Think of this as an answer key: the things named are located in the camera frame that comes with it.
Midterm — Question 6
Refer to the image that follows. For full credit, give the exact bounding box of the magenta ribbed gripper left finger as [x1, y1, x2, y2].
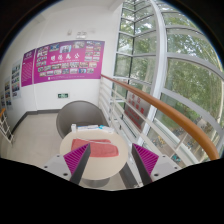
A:
[64, 144, 91, 184]

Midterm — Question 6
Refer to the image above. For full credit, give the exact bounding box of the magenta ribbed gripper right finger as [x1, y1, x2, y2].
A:
[132, 144, 159, 185]

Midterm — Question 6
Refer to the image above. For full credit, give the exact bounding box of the red folded towel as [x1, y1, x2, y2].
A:
[71, 138, 119, 158]

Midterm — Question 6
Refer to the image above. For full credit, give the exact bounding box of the round white table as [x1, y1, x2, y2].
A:
[60, 129, 128, 188]

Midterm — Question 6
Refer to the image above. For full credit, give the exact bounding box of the small white bottle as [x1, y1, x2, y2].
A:
[71, 124, 77, 133]

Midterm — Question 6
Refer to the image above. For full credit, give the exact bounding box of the white tissue pack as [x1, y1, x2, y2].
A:
[77, 125, 114, 133]

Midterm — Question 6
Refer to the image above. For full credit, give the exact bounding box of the grey tub chair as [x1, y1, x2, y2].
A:
[56, 101, 108, 138]

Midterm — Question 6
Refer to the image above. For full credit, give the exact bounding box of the wooden handrail with white balusters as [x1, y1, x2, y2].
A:
[100, 75, 219, 166]

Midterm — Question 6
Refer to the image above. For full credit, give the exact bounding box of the red lettered window sign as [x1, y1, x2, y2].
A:
[125, 92, 150, 131]

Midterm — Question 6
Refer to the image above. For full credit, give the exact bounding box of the green exit sign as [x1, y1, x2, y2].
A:
[58, 93, 69, 98]

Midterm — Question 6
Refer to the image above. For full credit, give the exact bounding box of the white stair railing left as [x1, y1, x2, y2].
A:
[0, 108, 14, 144]

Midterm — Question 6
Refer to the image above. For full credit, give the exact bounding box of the large magenta wall poster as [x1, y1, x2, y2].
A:
[34, 40, 105, 84]

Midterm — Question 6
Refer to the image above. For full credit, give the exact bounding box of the white wall notice board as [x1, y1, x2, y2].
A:
[11, 61, 21, 99]

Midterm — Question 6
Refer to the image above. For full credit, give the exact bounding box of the narrow magenta wall poster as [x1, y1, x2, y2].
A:
[21, 49, 35, 87]

